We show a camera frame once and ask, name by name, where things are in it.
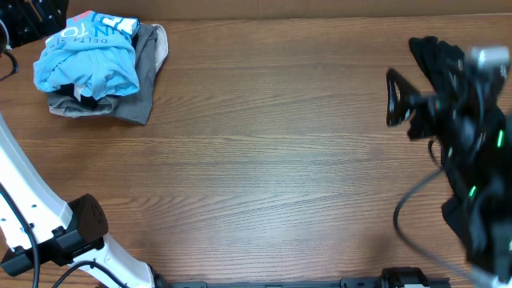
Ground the light blue t-shirt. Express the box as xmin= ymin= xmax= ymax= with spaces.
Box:
xmin=34 ymin=10 xmax=140 ymax=100

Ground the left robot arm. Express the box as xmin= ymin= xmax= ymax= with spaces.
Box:
xmin=1 ymin=1 xmax=166 ymax=287

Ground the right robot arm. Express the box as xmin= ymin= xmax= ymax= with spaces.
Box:
xmin=386 ymin=65 xmax=511 ymax=287

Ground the black garment on right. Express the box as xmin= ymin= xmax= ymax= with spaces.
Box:
xmin=408 ymin=35 xmax=512 ymax=249

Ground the folded grey garment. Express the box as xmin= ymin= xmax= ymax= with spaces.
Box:
xmin=44 ymin=22 xmax=170 ymax=126

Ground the folded black garment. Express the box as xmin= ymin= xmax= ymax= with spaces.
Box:
xmin=44 ymin=32 xmax=141 ymax=110

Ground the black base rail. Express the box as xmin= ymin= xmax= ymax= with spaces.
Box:
xmin=168 ymin=266 xmax=451 ymax=288

